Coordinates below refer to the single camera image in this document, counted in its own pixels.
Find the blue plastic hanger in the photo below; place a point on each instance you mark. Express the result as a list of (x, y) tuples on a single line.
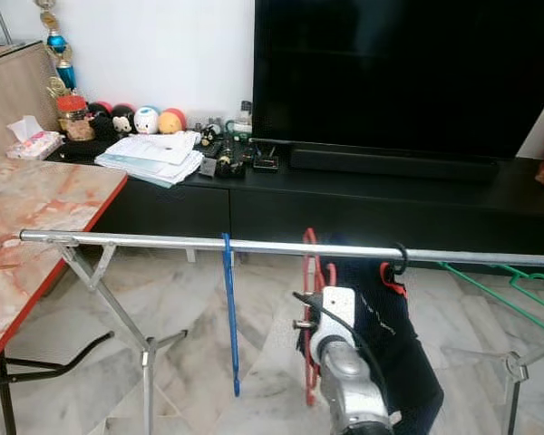
[(231, 326)]

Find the red plastic hanger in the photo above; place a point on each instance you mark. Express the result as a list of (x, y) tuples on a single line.
[(308, 381)]

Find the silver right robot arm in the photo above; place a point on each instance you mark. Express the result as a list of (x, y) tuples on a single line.
[(349, 394)]

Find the red hanger with black hook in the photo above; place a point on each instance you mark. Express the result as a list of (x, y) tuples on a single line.
[(392, 283)]

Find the green plastic hanger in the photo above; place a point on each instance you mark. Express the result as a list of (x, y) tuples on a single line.
[(490, 294)]

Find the marble folding table red edge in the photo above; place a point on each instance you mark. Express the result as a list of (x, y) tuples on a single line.
[(36, 227)]

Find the white tissue pack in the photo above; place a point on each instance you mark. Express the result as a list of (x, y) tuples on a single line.
[(36, 145)]

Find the red-lidded jar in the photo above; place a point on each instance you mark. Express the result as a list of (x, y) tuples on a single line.
[(75, 122)]

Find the black red round plush toy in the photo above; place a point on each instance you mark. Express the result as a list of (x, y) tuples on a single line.
[(100, 111)]

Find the silver metal clothes rack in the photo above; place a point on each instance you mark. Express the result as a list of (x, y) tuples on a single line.
[(154, 242)]

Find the white paper stack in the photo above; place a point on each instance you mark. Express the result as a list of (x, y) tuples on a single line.
[(150, 156)]

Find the white round plush toy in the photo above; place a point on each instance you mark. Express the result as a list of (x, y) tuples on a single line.
[(146, 120)]

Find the gold and blue trophy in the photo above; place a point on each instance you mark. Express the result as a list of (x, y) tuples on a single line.
[(56, 41)]

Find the orange round plush toy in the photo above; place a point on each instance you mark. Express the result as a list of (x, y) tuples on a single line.
[(172, 121)]

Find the small grey box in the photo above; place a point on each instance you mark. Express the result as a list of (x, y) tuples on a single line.
[(208, 167)]

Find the small black figurine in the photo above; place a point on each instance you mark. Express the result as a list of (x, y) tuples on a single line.
[(210, 133)]

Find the dark glass bottle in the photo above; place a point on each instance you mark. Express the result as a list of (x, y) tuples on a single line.
[(228, 159)]

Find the clear plastic bottle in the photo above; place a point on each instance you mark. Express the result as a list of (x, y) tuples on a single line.
[(244, 122)]

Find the small black device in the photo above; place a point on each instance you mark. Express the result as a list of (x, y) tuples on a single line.
[(266, 163)]

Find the black television console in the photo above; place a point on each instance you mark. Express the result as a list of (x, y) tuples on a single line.
[(381, 213)]

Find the black soundbar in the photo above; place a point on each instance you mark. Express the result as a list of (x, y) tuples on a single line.
[(394, 166)]

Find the navy printed t-shirt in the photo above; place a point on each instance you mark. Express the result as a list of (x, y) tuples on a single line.
[(399, 344)]

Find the black flat television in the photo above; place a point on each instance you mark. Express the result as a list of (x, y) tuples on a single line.
[(399, 72)]

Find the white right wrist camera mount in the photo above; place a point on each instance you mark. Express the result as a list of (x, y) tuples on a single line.
[(335, 313)]

